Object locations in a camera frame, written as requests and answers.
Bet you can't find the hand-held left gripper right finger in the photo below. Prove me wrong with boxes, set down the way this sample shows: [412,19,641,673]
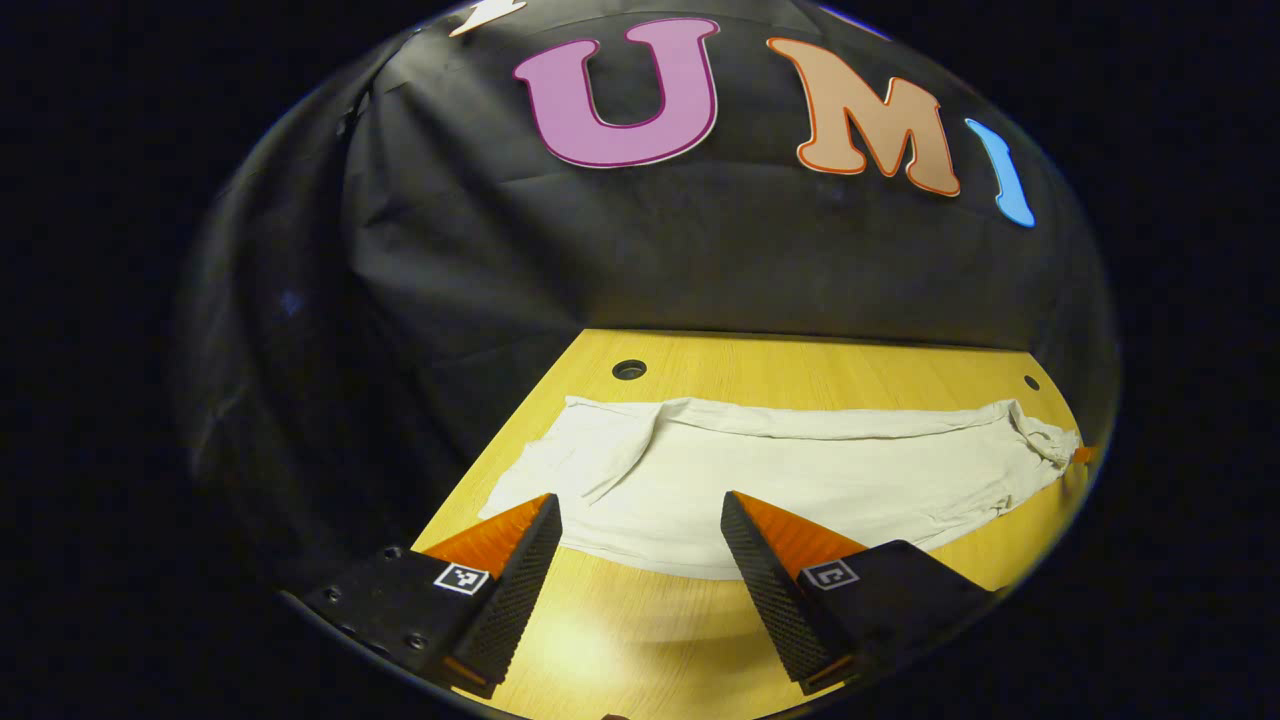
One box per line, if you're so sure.
[720,490,999,697]

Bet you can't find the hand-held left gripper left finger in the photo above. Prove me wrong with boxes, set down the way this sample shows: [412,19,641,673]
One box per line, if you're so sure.
[283,492,564,700]

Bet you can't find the cream white jeans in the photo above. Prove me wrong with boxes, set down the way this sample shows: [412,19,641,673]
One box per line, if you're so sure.
[478,395,1083,582]

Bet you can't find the black backdrop cloth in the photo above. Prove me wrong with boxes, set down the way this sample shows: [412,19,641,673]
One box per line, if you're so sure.
[170,0,1121,601]

